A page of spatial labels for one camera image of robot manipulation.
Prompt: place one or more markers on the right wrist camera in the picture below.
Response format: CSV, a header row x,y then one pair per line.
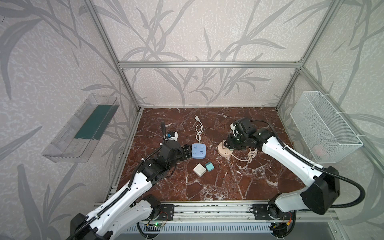
x,y
243,127

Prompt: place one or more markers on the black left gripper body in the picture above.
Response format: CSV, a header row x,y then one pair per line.
x,y
186,151

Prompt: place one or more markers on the aluminium front rail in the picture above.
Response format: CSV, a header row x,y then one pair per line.
x,y
222,212

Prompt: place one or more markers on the clear plastic wall tray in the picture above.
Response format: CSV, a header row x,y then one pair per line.
x,y
77,140

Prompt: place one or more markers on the blue square power strip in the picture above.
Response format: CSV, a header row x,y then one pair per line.
x,y
199,151

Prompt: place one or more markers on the teal cube adapter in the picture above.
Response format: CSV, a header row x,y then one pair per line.
x,y
209,166

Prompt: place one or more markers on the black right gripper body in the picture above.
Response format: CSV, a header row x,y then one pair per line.
x,y
231,142

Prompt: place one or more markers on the pink round power strip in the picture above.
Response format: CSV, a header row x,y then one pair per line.
x,y
224,151

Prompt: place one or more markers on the white wire mesh basket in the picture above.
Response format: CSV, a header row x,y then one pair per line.
x,y
327,134

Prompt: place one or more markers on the white cube adapter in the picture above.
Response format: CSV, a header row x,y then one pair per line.
x,y
199,170

